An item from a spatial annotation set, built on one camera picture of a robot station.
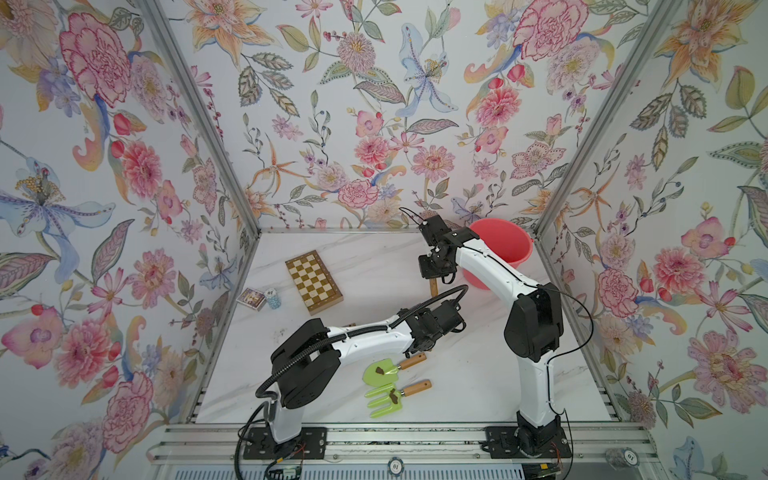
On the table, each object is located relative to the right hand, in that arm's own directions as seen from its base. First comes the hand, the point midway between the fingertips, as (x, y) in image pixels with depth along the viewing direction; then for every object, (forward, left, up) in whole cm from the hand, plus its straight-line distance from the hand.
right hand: (427, 268), depth 94 cm
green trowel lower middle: (-29, +13, -12) cm, 34 cm away
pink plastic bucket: (+10, -26, +3) cm, 28 cm away
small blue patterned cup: (-8, +49, -6) cm, 50 cm away
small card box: (-7, +57, -9) cm, 59 cm away
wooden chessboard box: (0, +38, -9) cm, 39 cm away
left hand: (-16, +2, -3) cm, 16 cm away
